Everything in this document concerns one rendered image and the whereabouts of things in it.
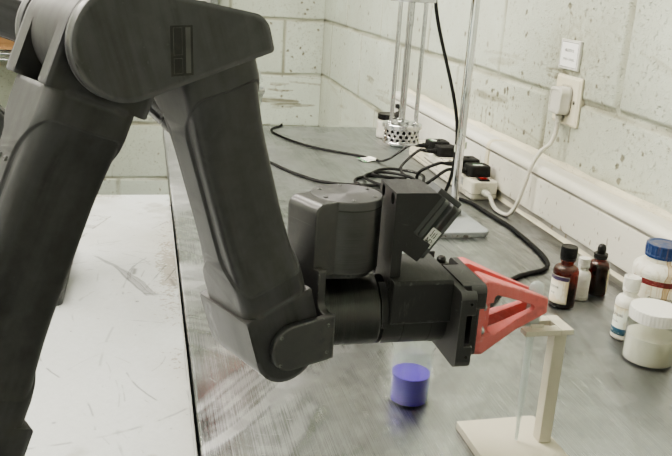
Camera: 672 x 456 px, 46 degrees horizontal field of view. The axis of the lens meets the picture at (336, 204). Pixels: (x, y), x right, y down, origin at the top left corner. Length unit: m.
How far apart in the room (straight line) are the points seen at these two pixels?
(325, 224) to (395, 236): 0.06
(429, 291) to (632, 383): 0.37
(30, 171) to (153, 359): 0.46
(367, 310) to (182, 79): 0.25
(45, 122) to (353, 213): 0.25
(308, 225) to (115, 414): 0.30
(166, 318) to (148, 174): 2.44
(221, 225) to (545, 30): 1.11
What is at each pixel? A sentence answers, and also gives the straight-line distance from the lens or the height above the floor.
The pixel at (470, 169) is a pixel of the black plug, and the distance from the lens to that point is 1.59.
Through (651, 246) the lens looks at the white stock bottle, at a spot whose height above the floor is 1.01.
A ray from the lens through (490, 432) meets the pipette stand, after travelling 0.78.
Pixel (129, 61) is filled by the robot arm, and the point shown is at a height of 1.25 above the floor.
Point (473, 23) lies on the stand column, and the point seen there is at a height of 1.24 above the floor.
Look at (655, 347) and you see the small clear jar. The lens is 0.97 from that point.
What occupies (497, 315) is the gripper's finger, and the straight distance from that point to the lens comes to 0.71.
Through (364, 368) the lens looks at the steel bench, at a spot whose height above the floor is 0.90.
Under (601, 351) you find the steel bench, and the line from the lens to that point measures 1.00.
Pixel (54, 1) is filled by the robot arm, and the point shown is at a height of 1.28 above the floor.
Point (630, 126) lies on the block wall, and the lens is 1.30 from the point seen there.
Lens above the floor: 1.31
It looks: 16 degrees down
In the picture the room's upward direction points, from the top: 4 degrees clockwise
